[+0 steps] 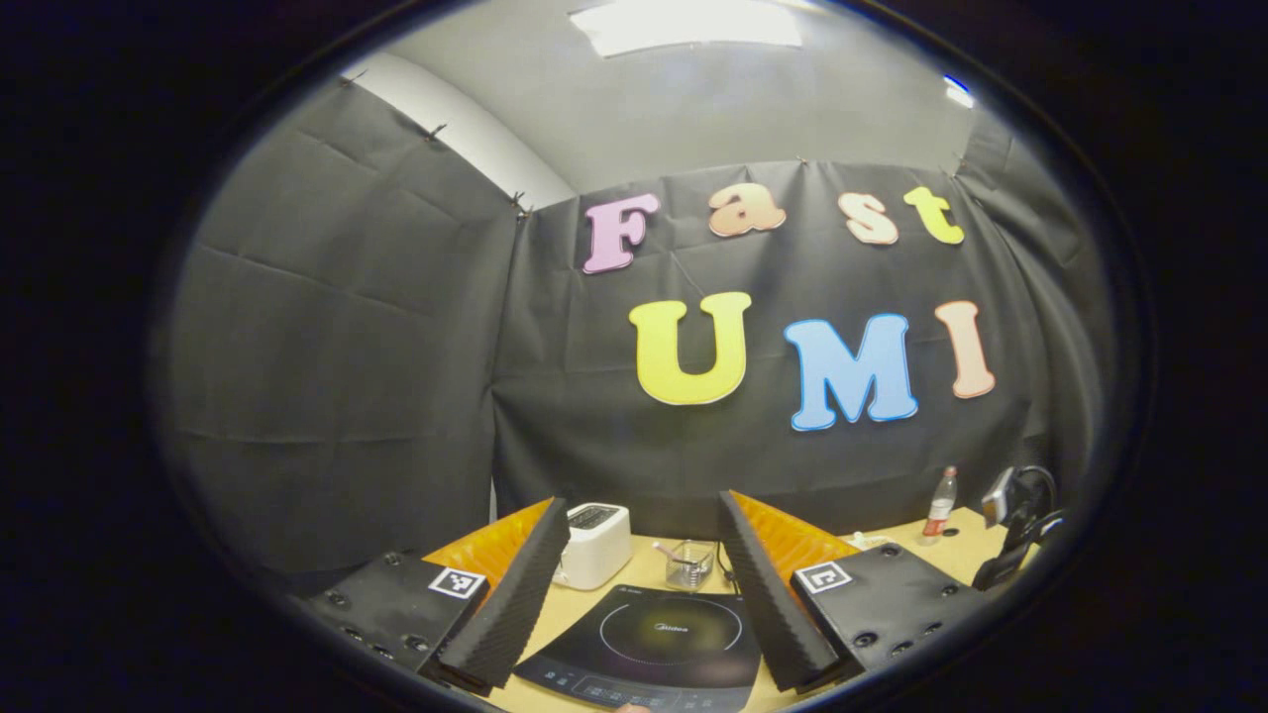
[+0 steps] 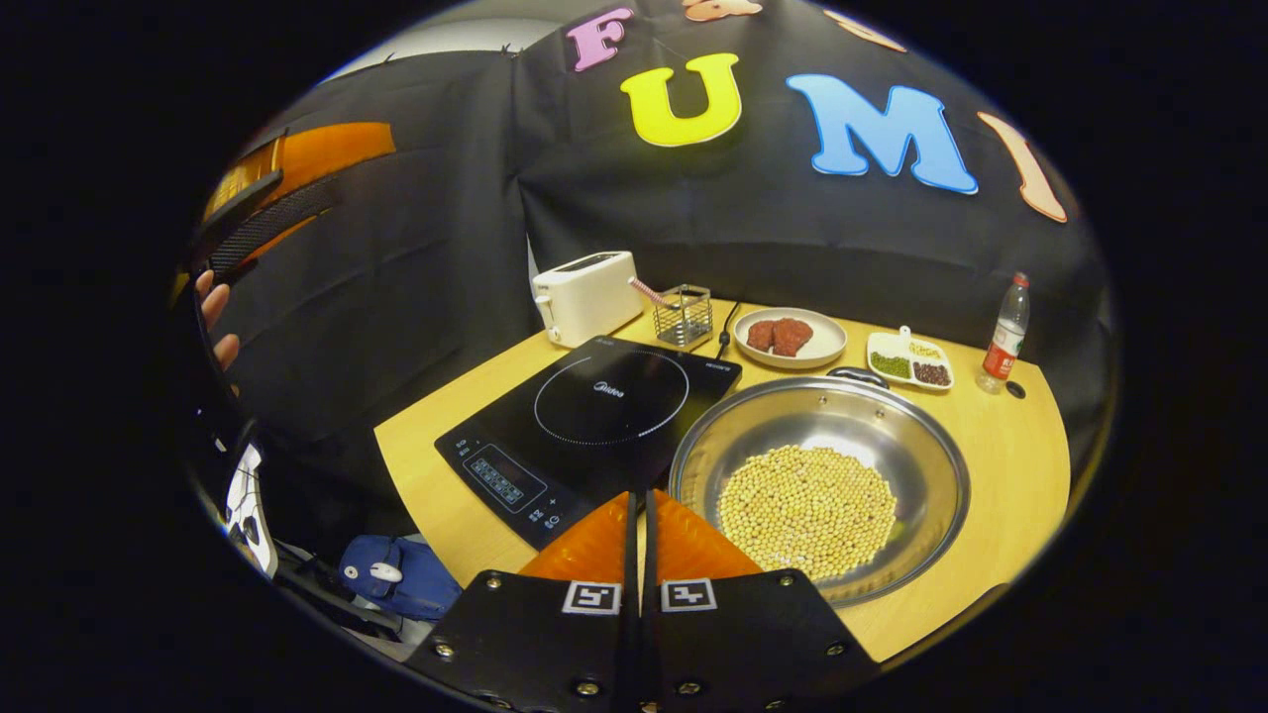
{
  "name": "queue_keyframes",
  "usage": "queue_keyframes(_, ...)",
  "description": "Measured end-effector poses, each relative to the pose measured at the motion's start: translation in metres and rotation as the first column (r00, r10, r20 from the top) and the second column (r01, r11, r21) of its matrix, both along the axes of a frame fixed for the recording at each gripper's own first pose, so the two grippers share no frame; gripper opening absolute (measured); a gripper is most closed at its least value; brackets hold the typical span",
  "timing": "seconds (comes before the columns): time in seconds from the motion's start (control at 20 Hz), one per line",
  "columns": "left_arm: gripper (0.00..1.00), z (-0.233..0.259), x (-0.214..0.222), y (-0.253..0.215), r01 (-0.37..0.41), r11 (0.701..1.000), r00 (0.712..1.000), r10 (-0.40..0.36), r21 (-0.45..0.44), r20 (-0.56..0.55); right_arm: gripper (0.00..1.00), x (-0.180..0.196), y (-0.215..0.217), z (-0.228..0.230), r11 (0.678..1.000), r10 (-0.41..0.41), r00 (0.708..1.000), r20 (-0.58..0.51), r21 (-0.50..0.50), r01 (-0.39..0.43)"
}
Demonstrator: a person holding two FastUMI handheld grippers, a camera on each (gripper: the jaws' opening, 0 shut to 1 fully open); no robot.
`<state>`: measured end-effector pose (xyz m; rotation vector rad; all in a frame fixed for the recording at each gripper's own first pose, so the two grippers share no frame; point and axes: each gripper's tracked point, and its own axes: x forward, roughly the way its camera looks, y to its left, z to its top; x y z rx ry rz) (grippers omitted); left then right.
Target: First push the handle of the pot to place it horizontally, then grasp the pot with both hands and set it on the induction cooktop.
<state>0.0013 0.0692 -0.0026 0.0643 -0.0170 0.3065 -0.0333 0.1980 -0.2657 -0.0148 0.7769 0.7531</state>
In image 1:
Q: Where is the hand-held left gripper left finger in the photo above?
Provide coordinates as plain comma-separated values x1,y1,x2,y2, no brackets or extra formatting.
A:
302,495,573,694

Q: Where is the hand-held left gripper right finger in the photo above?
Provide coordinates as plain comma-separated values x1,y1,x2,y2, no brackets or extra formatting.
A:
715,489,992,694

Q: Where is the black induction cooktop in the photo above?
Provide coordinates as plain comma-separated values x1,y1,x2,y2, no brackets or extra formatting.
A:
513,584,762,712

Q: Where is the clear plastic water bottle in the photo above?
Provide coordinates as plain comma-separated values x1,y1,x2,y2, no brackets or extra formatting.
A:
922,465,959,546

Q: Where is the white toaster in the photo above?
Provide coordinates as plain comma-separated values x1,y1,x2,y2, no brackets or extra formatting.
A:
555,502,633,591

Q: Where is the black backdrop cloth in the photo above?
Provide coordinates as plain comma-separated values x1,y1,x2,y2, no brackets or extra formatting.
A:
158,74,1106,585

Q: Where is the large ceiling light panel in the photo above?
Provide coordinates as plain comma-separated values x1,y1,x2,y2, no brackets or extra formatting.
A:
570,0,803,57

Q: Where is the wire mesh basket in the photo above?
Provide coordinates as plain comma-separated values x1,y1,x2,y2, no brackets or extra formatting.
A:
662,540,716,592

